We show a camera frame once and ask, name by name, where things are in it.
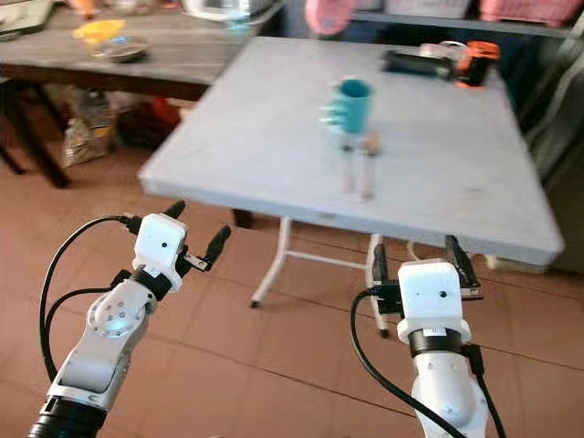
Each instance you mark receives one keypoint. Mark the pink plastic basket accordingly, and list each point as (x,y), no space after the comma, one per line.
(529,11)

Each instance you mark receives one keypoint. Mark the silver cutlery piece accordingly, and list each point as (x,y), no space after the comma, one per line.
(369,173)
(348,169)

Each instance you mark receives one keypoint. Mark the white folding table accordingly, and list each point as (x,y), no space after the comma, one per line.
(265,137)

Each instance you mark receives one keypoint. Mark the pink round object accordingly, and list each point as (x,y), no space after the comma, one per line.
(328,16)

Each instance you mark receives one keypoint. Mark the white plastic bin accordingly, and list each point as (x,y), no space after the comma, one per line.
(429,7)

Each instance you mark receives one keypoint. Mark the clear plastic bag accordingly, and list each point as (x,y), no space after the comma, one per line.
(87,132)

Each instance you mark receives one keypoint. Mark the teal cup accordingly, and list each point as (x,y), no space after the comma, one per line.
(349,108)

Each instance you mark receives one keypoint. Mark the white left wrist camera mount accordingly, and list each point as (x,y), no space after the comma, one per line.
(160,245)

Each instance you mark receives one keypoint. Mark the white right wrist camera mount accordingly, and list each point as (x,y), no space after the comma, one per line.
(433,297)

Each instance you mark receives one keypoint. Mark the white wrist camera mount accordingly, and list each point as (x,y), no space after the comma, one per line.
(433,297)
(160,245)

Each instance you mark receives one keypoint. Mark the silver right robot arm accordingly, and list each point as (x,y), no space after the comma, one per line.
(447,383)

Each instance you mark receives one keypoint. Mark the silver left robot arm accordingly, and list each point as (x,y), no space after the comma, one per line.
(111,319)

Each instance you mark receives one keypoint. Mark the grey wooden counter table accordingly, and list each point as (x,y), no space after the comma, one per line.
(182,59)

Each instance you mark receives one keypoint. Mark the stainless steel bowl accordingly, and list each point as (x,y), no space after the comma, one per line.
(123,49)

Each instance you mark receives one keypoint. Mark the yellow plastic bowl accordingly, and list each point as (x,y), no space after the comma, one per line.
(97,32)

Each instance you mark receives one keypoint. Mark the red box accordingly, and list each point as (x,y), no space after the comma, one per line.
(151,123)

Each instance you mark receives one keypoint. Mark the orange and black device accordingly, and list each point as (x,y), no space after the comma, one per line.
(476,66)

